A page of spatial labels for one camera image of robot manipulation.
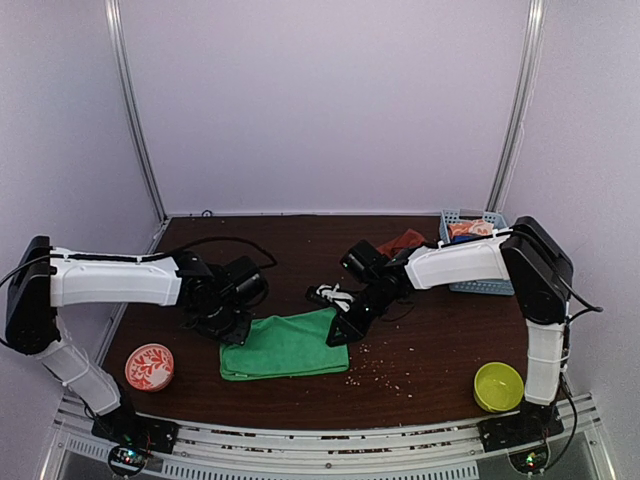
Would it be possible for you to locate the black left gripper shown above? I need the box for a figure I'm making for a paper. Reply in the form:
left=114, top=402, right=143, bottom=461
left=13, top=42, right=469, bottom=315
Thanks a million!
left=193, top=301, right=253, bottom=346

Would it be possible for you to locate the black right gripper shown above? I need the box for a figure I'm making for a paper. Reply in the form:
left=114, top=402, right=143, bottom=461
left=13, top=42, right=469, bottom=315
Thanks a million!
left=326, top=283, right=398, bottom=347

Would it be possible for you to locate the green microfibre towel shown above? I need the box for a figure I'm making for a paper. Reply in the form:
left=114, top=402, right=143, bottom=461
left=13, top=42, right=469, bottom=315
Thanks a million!
left=219, top=308, right=350, bottom=382

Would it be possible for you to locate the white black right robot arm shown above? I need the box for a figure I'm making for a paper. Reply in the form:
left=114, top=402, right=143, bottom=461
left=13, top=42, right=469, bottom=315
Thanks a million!
left=326, top=216, right=573, bottom=442

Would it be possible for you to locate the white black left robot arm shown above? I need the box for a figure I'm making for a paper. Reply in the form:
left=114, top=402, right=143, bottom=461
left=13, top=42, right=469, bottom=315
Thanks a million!
left=2, top=236, right=349, bottom=444

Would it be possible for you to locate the red white patterned plate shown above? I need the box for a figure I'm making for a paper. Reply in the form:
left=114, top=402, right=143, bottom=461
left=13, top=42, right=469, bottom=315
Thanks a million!
left=124, top=343, right=175, bottom=392

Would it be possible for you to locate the dark red towel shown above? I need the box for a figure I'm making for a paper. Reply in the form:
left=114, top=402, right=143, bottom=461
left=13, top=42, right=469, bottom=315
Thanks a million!
left=377, top=229, right=426, bottom=258

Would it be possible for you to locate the blue folded towel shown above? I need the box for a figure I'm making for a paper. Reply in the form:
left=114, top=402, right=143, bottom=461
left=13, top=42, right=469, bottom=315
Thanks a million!
left=451, top=235, right=477, bottom=244

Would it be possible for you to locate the light blue perforated basket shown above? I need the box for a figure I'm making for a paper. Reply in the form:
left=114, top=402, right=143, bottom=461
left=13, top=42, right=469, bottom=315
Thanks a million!
left=439, top=209, right=514, bottom=296

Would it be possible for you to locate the yellow-green bowl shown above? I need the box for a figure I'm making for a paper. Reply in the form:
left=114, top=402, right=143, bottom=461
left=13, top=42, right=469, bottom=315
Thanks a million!
left=473, top=362, right=524, bottom=413

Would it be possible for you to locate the orange white patterned cloth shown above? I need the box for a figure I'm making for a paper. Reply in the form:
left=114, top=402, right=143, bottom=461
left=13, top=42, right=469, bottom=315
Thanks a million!
left=447, top=218, right=494, bottom=241

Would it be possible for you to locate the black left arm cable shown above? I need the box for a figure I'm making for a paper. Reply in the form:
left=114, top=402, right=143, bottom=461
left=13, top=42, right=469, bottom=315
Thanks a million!
left=164, top=235, right=279, bottom=271

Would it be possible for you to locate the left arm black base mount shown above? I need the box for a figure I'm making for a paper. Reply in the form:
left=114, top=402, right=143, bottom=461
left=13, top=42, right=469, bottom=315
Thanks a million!
left=85, top=397, right=179, bottom=454

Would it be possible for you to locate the aluminium front rail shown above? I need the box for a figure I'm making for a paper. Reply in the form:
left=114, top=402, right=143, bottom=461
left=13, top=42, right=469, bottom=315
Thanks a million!
left=36, top=394, right=620, bottom=479

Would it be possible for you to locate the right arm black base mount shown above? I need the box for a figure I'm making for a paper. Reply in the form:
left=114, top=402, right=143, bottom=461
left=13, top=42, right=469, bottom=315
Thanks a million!
left=477, top=401, right=564, bottom=452

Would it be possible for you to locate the left aluminium frame post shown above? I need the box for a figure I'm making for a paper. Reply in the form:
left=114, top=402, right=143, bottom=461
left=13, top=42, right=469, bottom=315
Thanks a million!
left=104, top=0, right=168, bottom=223

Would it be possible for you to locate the aluminium frame post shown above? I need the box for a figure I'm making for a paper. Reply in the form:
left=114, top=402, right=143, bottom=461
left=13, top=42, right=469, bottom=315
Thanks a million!
left=104, top=0, right=168, bottom=223
left=486, top=0, right=547, bottom=212

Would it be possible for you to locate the right aluminium frame post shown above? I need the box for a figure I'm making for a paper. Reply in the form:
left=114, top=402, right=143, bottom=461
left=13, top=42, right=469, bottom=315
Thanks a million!
left=486, top=0, right=547, bottom=212

